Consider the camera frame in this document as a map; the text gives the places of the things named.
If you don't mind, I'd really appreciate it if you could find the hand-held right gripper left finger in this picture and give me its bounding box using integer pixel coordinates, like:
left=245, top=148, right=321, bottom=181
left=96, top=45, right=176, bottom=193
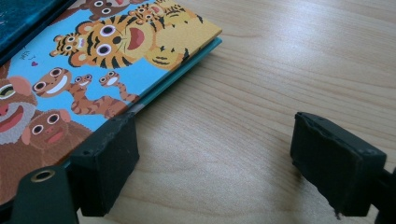
left=68, top=112, right=140, bottom=217

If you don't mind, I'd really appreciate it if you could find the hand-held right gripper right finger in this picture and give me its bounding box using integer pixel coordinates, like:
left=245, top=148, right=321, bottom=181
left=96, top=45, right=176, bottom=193
left=290, top=111, right=388, bottom=217

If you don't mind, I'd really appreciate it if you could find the light blue animal picture book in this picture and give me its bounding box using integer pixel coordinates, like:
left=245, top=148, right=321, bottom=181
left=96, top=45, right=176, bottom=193
left=0, top=0, right=223, bottom=206

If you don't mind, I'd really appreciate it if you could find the dark blue space picture book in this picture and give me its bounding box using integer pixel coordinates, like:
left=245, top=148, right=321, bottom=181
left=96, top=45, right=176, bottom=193
left=0, top=0, right=78, bottom=66

